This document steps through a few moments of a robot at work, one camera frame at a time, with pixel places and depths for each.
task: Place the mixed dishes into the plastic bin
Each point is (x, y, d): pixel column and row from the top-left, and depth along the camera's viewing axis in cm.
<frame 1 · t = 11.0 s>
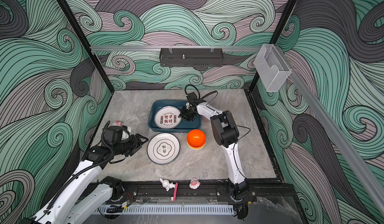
left hand: (146, 141, 76), fingers open
right hand: (179, 116, 100), fingers open
white plate red characters: (167, 117, 106), on the table
dark teal plastic bin: (185, 126, 96), point 5 cm above the table
white plate black ring: (163, 148, 89), point 2 cm above the table
orange bowl: (196, 139, 88), point 7 cm above the table

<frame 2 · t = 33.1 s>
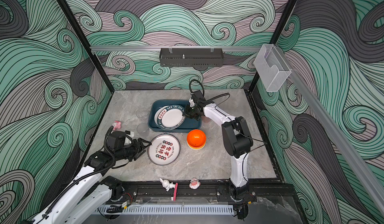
left hand: (149, 145, 76), fingers open
right hand: (182, 114, 93), fingers closed
green rim white plate: (171, 117, 97), point 8 cm above the table
white red-character plate: (165, 149, 90), on the table
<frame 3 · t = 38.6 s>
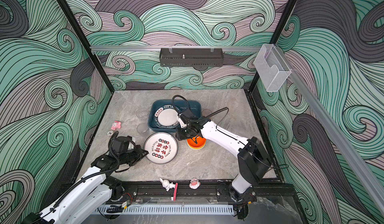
left hand: (149, 151, 80), fingers closed
right hand: (178, 136, 82), fingers open
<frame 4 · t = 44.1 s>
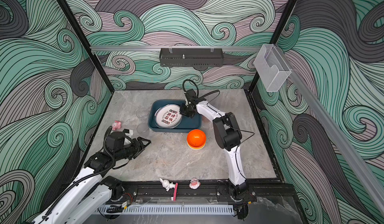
left hand: (148, 143, 76), fingers open
right hand: (179, 112, 98), fingers closed
white red-character plate: (168, 116, 103), point 4 cm above the table
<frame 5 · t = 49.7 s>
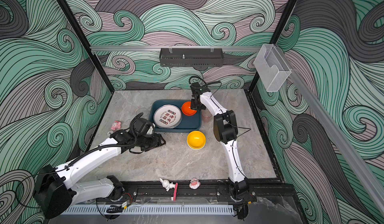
left hand: (162, 143, 78), fingers open
right hand: (196, 107, 102), fingers closed
orange bowl: (186, 109, 103), point 6 cm above the table
yellow bowl: (196, 140, 92), point 3 cm above the table
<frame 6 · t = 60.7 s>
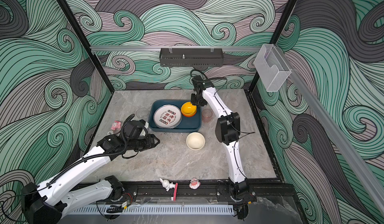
left hand: (157, 141, 75), fingers open
right hand: (196, 103, 96), fingers open
yellow bowl: (188, 107, 106), point 5 cm above the table
cream white bowl: (195, 141, 91), point 3 cm above the table
